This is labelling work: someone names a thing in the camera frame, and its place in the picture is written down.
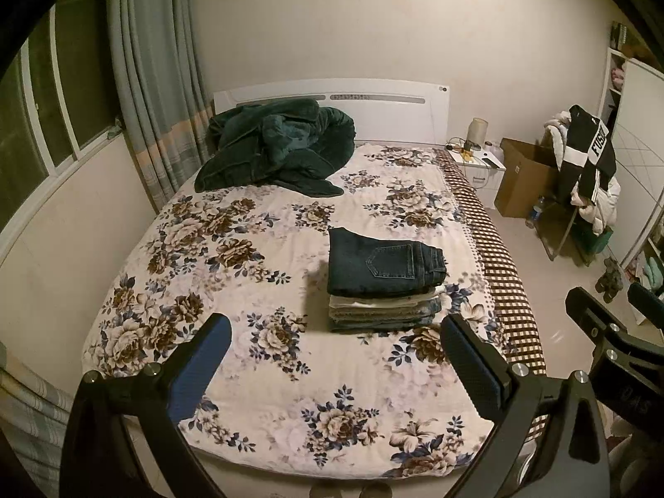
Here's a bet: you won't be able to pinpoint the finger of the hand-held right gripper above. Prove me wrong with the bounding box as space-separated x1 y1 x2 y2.
565 287 631 361
627 283 664 332

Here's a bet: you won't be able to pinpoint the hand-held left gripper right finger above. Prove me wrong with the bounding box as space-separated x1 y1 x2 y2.
440 312 610 498

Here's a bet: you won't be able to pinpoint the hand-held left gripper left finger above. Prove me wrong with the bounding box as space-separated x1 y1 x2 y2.
59 312 232 498

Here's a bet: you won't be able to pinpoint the dark blue jeans pants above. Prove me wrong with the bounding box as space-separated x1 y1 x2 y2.
327 227 448 296

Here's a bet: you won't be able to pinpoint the pair of dark slippers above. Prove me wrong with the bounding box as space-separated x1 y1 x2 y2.
596 258 624 300

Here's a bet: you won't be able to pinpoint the green storage bin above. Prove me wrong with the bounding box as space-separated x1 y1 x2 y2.
588 227 614 256

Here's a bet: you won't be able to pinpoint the bed with floral cover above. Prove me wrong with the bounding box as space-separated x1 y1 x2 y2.
83 140 520 481

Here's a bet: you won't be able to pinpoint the chair piled with clothes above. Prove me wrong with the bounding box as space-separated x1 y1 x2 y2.
542 111 621 234

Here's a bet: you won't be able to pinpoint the brown checkered blanket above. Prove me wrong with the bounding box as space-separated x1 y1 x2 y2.
433 148 549 444

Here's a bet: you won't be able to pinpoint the large cardboard box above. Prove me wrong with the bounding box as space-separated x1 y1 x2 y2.
494 137 564 219

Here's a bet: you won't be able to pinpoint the black and white jacket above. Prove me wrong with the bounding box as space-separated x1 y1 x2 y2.
557 105 617 203

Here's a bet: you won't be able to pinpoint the white nightstand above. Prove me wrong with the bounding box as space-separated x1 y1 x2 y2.
449 144 507 208

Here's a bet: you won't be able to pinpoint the white wardrobe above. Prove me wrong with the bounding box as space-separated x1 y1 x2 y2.
596 46 664 325

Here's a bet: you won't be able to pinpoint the grey-green striped curtain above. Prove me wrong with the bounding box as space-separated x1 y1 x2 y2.
0 342 74 498
106 0 215 213

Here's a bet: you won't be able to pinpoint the beige table lamp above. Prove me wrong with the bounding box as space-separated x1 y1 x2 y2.
468 118 489 151

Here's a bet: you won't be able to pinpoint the dark green quilt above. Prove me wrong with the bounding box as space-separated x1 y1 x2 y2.
194 98 356 198

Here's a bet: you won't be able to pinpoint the white bed headboard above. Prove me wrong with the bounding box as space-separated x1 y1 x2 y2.
214 79 451 145

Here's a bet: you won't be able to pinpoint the white framed window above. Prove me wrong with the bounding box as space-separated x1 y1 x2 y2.
0 0 124 229

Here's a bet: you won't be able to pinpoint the metal frame chair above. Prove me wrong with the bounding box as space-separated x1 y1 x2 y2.
537 197 597 266

